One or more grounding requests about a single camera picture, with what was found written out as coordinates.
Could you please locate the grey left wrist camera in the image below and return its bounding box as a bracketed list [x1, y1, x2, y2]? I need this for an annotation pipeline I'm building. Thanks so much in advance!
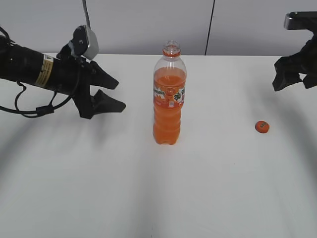
[68, 25, 99, 60]

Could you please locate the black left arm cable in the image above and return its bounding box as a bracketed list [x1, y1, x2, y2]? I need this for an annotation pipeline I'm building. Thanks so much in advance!
[0, 26, 82, 118]

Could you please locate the orange bottle cap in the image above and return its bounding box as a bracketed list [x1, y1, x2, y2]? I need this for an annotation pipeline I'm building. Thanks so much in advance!
[255, 120, 270, 133]

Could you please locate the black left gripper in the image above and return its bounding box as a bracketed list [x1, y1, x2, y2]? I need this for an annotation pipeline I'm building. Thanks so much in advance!
[49, 44, 126, 119]

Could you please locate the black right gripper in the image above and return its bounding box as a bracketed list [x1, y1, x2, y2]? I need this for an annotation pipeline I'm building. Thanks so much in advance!
[272, 34, 317, 92]

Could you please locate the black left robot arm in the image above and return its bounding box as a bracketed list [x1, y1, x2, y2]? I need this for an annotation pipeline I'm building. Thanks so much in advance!
[0, 25, 126, 119]

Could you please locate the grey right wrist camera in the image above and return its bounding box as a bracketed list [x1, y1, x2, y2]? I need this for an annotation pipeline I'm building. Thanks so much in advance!
[284, 11, 317, 32]

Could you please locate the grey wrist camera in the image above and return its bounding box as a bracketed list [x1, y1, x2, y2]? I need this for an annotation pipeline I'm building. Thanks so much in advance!
[284, 11, 317, 32]
[68, 25, 99, 60]

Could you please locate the orange Mirinda soda bottle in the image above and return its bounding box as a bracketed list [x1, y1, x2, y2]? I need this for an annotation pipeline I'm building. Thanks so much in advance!
[153, 40, 187, 145]

